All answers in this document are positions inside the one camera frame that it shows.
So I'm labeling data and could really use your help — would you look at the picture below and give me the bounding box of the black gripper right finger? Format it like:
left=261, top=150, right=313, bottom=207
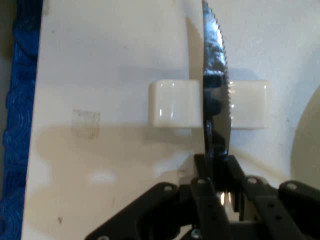
left=225, top=154, right=320, bottom=240

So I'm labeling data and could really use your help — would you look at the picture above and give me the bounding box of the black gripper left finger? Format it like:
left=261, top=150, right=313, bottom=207
left=84, top=153, right=230, bottom=240

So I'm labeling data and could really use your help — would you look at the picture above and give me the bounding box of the white ceramic cutlery rest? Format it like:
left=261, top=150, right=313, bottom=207
left=147, top=79, right=273, bottom=131

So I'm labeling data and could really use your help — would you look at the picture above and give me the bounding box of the blue foam mat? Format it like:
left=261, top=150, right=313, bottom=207
left=0, top=0, right=44, bottom=240

